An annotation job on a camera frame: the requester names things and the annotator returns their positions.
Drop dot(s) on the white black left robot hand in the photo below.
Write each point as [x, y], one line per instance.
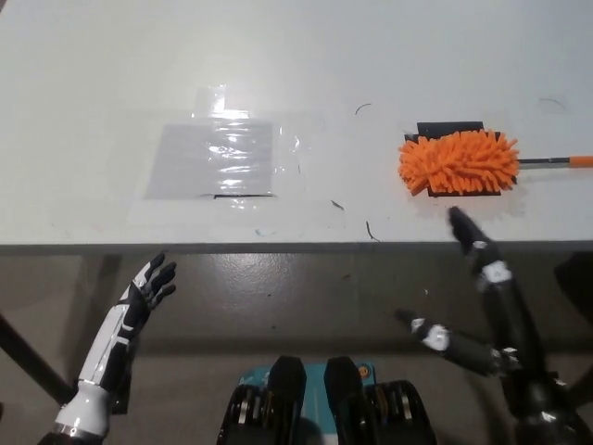
[121, 320]

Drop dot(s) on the clear plastic film cover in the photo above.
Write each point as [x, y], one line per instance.
[287, 139]

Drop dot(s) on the orange microfiber telescopic duster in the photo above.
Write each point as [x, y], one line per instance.
[456, 162]

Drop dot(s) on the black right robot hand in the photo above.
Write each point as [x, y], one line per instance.
[505, 315]

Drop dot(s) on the black tape square patch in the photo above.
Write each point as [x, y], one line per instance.
[447, 126]

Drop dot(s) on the black diagonal table leg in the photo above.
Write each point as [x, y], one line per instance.
[32, 357]

